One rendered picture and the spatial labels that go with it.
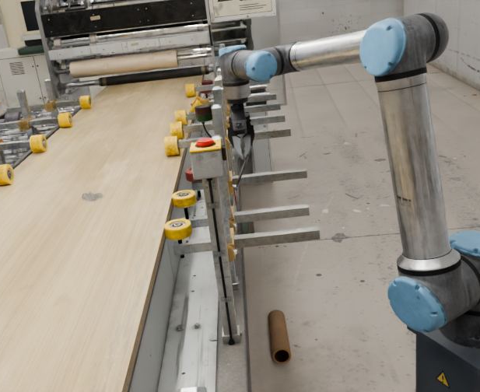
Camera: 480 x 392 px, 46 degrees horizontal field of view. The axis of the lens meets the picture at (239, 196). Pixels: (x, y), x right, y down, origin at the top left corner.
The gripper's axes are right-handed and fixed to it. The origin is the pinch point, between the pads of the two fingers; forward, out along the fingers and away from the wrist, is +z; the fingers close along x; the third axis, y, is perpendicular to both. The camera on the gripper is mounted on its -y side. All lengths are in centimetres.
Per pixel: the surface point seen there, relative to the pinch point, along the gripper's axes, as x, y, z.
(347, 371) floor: -33, 6, 99
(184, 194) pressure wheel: 20.9, -8.5, 8.2
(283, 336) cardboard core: -9, 24, 92
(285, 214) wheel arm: -12.3, -9.5, 18.9
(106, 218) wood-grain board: 45, -21, 9
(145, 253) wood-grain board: 29, -50, 9
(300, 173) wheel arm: -20.5, 15.5, 13.7
